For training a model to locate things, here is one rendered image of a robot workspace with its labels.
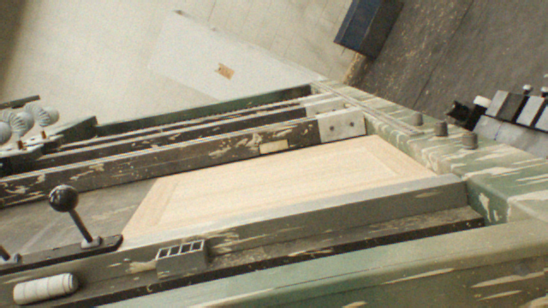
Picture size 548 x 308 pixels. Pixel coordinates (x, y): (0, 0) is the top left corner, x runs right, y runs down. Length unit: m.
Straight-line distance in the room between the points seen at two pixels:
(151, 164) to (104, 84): 5.37
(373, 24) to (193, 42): 1.81
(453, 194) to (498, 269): 0.25
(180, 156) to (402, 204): 0.77
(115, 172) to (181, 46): 3.69
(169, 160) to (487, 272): 1.00
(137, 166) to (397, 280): 1.00
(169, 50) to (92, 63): 1.86
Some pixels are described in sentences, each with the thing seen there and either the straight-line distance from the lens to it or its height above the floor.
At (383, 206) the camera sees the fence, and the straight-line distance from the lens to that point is 0.81.
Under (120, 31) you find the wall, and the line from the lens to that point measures 6.65.
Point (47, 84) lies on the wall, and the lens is 7.01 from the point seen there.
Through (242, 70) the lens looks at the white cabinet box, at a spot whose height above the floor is 1.21.
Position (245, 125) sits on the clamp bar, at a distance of 1.69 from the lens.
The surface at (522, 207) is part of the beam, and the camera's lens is 0.70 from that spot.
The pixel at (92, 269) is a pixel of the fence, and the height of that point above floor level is 1.36.
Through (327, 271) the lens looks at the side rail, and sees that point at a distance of 0.57.
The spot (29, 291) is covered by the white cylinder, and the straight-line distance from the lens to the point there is 0.84.
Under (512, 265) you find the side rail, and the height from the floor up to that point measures 0.94.
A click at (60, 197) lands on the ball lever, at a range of 0.77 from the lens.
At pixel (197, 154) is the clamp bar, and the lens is 1.42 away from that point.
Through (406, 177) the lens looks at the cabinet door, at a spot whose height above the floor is 0.93.
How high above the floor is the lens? 1.28
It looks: 7 degrees down
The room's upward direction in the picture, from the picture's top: 67 degrees counter-clockwise
